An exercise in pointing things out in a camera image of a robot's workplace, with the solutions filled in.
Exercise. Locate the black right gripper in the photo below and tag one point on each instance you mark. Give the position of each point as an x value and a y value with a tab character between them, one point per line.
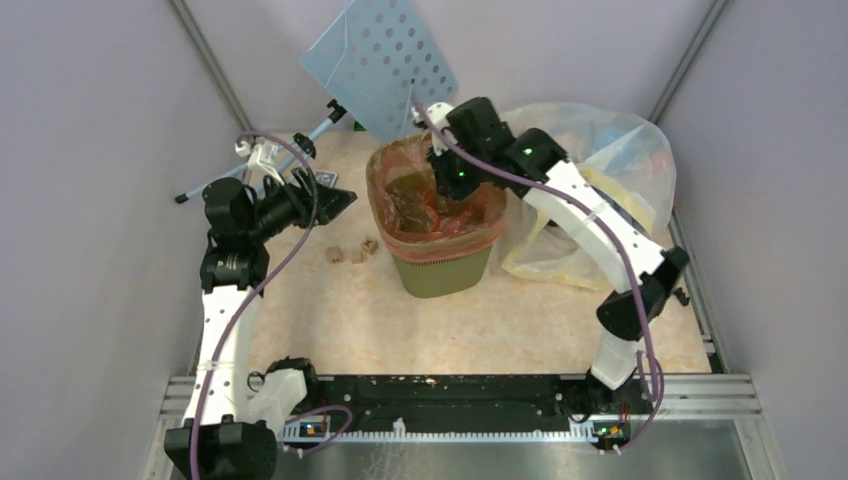
448	190

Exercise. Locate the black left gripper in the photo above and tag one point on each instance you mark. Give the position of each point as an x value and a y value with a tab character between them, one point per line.
300	197

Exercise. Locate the red plastic trash bag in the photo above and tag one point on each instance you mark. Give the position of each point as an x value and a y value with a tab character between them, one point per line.
416	223

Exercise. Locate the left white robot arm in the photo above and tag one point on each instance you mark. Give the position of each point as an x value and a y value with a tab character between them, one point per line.
223	435

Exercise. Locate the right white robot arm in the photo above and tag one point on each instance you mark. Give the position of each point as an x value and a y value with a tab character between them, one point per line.
472	145

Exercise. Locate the green ribbed trash bin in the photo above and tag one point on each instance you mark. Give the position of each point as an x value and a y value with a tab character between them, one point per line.
434	279

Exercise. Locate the blue playing card box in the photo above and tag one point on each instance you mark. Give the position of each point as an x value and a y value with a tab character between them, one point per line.
325	178

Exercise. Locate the large wooden cube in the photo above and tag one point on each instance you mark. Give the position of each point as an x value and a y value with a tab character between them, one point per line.
334	255

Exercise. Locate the wooden cube letter M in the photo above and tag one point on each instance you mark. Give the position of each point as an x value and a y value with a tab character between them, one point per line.
369	246

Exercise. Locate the light blue tripod stand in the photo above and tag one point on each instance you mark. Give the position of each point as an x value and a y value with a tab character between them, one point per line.
304	144

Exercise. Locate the blue perforated board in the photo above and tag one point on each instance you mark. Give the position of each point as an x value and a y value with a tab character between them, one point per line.
373	59

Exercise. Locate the small black clip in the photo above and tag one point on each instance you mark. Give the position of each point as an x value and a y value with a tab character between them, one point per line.
682	297

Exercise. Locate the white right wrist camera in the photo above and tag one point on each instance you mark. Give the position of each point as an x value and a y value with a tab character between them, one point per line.
436	115

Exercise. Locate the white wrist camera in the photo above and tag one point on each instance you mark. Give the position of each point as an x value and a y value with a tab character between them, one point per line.
436	115
261	158

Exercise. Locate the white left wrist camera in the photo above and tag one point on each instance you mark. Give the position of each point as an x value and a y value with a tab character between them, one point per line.
261	158

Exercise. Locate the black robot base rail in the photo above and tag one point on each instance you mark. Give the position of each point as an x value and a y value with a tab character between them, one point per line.
474	403

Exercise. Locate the white slotted cable duct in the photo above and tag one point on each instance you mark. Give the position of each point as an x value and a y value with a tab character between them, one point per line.
582	433

